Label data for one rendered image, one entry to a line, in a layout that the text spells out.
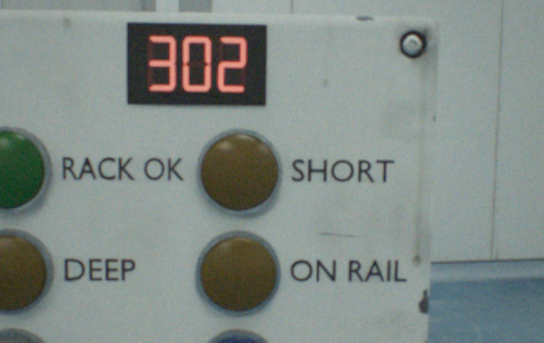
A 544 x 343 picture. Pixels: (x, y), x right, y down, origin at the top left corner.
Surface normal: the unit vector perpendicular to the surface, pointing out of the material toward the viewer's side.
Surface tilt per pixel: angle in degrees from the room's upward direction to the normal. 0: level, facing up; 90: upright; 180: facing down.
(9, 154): 87
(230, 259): 87
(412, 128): 90
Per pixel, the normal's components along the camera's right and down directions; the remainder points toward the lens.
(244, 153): 0.07, 0.05
